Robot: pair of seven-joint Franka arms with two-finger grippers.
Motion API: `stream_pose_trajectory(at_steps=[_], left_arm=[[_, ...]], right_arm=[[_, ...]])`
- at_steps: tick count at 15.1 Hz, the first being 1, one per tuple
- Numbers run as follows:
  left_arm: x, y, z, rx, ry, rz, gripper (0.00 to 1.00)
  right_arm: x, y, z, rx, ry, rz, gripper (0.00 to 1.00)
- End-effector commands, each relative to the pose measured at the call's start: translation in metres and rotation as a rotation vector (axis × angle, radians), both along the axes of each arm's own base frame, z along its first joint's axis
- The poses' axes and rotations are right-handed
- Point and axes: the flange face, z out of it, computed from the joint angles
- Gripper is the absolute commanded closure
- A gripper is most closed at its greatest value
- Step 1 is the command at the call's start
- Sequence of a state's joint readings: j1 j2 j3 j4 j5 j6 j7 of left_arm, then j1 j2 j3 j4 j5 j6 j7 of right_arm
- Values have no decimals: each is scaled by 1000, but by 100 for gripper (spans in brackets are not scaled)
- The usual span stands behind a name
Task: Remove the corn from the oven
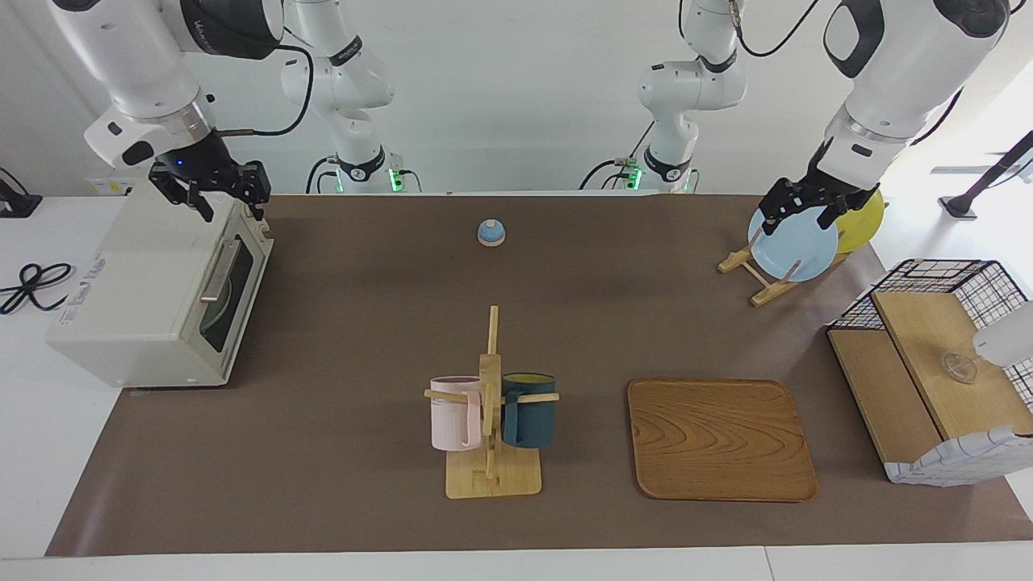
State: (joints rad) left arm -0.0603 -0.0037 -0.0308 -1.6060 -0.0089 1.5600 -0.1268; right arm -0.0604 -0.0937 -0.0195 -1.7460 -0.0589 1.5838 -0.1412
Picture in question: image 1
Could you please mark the white power strip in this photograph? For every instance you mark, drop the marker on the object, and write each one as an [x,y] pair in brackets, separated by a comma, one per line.
[109,187]

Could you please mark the dark blue mug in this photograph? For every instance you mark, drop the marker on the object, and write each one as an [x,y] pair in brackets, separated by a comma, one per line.
[533,420]

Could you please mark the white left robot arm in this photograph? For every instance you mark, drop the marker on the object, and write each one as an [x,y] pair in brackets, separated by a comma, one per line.
[904,64]

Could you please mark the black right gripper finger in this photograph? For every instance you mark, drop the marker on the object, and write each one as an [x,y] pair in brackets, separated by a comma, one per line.
[202,203]
[257,206]

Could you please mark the pale green plate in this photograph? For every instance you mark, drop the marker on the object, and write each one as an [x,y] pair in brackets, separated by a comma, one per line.
[216,313]

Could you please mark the wooden mug tree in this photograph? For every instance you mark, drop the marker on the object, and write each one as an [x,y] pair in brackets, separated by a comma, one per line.
[492,476]

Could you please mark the cream toaster oven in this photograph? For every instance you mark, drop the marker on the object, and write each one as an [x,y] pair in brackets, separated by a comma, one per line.
[129,298]

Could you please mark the light blue plate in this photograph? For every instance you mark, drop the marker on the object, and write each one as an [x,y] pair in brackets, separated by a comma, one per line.
[799,242]

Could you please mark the yellow plate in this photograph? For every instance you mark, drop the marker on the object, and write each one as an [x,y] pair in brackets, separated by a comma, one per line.
[863,226]

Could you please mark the wooden plate rack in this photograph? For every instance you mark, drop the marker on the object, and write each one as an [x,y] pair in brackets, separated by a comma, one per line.
[767,292]

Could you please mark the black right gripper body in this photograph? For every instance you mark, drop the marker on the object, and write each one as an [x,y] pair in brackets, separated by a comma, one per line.
[202,165]

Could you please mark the brown table mat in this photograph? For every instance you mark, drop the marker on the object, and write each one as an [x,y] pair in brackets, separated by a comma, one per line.
[363,323]

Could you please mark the pink mug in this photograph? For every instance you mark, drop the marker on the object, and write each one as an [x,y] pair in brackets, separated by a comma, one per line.
[452,415]

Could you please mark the black desk device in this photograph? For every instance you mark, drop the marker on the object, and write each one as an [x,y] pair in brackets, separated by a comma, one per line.
[16,202]

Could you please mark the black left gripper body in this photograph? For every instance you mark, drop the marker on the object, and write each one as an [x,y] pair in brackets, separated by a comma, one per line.
[811,190]

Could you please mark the white rounded object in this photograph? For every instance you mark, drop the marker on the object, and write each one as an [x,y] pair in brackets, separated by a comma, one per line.
[1009,335]

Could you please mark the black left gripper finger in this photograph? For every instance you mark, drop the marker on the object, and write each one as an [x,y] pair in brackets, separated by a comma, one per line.
[770,221]
[831,215]

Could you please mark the small clear glass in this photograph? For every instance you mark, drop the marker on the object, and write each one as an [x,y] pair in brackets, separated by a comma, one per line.
[960,368]

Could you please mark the wooden tray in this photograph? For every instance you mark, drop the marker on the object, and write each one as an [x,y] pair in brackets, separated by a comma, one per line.
[718,440]

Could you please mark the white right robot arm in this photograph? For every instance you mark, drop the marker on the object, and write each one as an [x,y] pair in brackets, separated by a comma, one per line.
[129,48]

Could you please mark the black stand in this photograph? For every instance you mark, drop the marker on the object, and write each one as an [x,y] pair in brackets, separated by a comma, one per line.
[989,179]

